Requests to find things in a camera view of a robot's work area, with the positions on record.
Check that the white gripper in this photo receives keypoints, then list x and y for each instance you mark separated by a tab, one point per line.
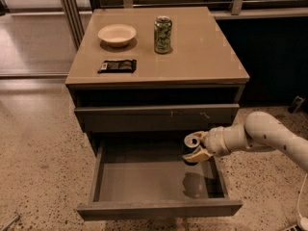
216	142

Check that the dark blue pepsi can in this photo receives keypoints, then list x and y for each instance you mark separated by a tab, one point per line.
190	147

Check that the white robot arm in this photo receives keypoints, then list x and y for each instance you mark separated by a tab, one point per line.
259	132

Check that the open grey middle drawer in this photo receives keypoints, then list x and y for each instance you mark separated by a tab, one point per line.
144	179

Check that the closed grey top drawer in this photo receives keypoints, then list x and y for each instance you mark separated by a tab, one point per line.
155	118

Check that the grey drawer cabinet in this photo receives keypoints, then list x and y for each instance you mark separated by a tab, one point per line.
200	68

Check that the green soda can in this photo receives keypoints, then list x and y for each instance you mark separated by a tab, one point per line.
162	34

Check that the small black floor object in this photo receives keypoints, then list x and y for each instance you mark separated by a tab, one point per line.
298	101

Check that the black snack packet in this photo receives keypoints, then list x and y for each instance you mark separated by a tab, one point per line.
118	66

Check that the white paper bowl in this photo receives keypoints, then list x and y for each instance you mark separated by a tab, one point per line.
117	35

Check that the metal rod on floor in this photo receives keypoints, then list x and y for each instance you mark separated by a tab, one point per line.
7	225

